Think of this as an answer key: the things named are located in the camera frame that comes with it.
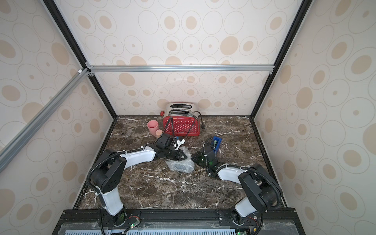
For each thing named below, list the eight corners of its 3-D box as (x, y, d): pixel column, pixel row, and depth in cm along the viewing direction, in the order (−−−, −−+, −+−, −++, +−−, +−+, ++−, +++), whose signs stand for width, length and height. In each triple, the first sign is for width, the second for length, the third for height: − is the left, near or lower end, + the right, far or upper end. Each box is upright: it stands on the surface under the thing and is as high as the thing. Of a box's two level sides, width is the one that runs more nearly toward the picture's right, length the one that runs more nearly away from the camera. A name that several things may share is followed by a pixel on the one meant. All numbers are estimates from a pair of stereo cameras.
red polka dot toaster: (166, 140, 108) (162, 122, 93) (168, 120, 121) (165, 101, 106) (198, 140, 108) (199, 122, 93) (197, 120, 121) (198, 101, 106)
